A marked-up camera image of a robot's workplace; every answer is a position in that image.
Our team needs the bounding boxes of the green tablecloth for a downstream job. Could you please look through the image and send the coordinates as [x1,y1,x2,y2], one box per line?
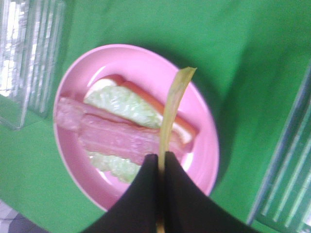
[0,0,311,233]

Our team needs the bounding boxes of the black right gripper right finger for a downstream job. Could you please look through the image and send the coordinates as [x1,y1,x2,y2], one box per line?
[164,152,258,233]

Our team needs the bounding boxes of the left clear plastic tray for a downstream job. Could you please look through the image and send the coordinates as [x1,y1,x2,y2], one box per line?
[0,0,66,130]

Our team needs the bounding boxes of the clear plastic tray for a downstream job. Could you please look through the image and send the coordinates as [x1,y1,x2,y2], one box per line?
[0,0,66,130]
[246,68,311,233]

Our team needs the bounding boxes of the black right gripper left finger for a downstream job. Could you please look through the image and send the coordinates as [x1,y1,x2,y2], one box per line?
[83,154,158,233]

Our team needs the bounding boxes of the green lettuce leaf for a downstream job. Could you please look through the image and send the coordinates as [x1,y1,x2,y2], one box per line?
[84,79,162,183]

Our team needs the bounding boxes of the right clear plastic tray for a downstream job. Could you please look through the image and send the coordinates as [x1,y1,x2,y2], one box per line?
[246,68,311,233]

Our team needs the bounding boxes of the bacon strip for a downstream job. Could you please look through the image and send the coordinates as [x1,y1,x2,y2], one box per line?
[78,114,195,166]
[54,97,161,131]

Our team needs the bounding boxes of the toast bread slice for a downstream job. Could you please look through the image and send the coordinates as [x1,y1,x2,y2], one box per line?
[89,74,198,145]

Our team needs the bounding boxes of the yellow cheese slice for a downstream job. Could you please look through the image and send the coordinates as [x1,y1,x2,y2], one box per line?
[156,67,197,233]

